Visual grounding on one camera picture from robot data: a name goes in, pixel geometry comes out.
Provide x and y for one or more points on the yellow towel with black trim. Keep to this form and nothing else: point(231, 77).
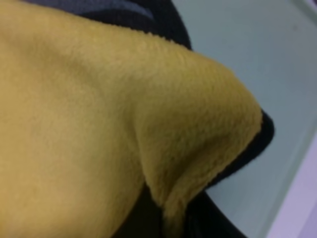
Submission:
point(111, 126)

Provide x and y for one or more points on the light green plastic tray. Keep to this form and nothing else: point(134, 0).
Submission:
point(271, 46)

